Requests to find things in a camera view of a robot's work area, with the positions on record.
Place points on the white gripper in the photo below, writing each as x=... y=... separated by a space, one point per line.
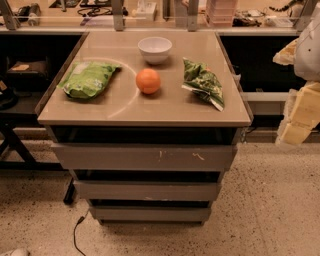
x=308 y=58

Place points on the grey bottom drawer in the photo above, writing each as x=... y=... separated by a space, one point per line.
x=151 y=214

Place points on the grey drawer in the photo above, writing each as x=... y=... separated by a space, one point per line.
x=151 y=214
x=154 y=191
x=139 y=157

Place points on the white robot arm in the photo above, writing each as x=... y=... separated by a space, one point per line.
x=303 y=54

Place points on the grey drawer cabinet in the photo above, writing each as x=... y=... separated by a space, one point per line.
x=172 y=116

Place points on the grey middle drawer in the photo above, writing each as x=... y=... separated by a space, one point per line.
x=154 y=191

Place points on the grey top drawer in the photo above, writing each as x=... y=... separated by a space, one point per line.
x=139 y=157

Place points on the dark green chip bag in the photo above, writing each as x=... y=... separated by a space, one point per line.
x=201 y=81

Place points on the pink stacked trays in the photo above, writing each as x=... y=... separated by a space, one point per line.
x=220 y=13

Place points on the orange fruit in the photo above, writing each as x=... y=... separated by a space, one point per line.
x=148 y=81

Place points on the white bowl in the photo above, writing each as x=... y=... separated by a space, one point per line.
x=155 y=50

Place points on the white box on bench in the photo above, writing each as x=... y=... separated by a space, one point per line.
x=146 y=10

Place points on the light green chip bag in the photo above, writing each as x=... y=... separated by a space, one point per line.
x=88 y=79

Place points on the black table frame left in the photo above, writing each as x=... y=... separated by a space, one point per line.
x=13 y=141

